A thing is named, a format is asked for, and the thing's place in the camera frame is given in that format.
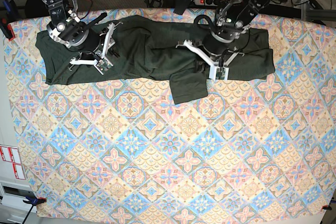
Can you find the dark green long-sleeve shirt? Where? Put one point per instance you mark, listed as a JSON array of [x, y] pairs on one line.
[[143, 49]]

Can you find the blue clamp bottom left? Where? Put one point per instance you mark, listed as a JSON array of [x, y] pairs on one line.
[[33, 201]]

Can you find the black power strip red switch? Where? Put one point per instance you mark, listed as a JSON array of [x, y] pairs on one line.
[[212, 3]]

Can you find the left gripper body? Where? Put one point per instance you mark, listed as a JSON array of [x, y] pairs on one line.
[[219, 48]]

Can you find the red clamp bottom right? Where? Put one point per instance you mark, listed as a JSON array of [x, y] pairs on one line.
[[327, 207]]

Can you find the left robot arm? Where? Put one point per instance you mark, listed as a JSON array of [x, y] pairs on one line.
[[232, 19]]

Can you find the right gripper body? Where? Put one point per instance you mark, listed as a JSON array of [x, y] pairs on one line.
[[94, 42]]

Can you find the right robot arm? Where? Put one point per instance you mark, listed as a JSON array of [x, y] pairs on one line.
[[71, 31]]

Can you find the patterned tile tablecloth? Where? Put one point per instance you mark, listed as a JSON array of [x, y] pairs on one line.
[[123, 152]]

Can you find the red black clamp top left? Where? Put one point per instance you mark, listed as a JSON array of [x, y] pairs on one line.
[[6, 27]]

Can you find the white red labelled stickers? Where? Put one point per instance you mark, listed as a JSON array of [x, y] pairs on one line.
[[11, 158]]

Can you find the black remote control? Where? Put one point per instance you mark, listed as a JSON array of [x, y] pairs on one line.
[[181, 6]]

